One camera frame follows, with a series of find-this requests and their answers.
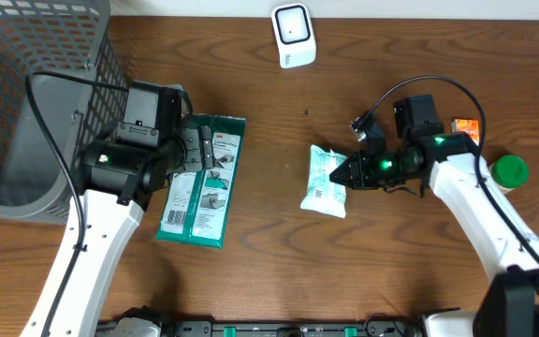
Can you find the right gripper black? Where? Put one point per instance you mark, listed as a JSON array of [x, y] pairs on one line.
[[353, 162]]

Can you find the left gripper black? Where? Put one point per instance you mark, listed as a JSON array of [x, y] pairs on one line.
[[202, 149]]

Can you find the teal white snack pouch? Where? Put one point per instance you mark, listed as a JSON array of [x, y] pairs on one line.
[[322, 195]]

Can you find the green sponge pack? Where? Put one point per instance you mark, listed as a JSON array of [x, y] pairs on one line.
[[197, 205]]

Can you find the orange juice carton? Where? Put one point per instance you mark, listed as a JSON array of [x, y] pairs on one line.
[[468, 126]]

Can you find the green lid jar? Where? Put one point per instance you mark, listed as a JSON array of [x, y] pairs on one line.
[[509, 172]]

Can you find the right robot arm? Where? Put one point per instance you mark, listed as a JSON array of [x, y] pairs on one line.
[[456, 173]]

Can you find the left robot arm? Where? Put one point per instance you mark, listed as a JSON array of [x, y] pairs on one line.
[[119, 182]]

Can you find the white barcode scanner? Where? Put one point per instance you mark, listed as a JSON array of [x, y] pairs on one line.
[[293, 30]]

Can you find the grey plastic mesh basket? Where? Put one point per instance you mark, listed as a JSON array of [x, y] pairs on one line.
[[61, 83]]

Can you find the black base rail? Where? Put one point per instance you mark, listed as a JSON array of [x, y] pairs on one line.
[[376, 327]]

